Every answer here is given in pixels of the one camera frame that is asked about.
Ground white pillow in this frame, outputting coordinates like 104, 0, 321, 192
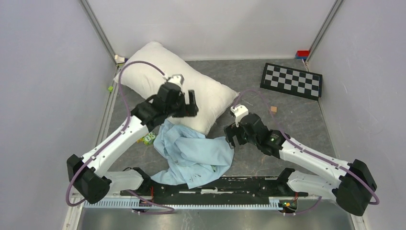
114, 42, 238, 135

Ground light blue pillowcase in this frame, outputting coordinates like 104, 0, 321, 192
151, 120, 235, 189

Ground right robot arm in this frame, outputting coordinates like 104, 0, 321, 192
224, 113, 380, 217

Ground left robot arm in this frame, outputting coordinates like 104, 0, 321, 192
66, 82, 199, 207

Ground green toy block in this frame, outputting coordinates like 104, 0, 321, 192
142, 132, 156, 145

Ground white beige corner toy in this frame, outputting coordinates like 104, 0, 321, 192
114, 54, 126, 65

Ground black white checkerboard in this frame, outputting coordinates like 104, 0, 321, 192
260, 63, 323, 101

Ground red blue block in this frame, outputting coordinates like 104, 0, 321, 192
295, 50, 310, 60

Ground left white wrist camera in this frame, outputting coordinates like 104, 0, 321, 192
163, 74, 184, 88

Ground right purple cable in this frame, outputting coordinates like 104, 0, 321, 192
231, 89, 380, 217

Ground purple cable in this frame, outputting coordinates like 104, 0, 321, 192
231, 89, 380, 217
65, 60, 175, 215

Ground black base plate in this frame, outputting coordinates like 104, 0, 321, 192
135, 176, 308, 205

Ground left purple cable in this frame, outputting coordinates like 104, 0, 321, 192
65, 60, 175, 215

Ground light blue toothed rail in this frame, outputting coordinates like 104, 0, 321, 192
83, 198, 282, 211

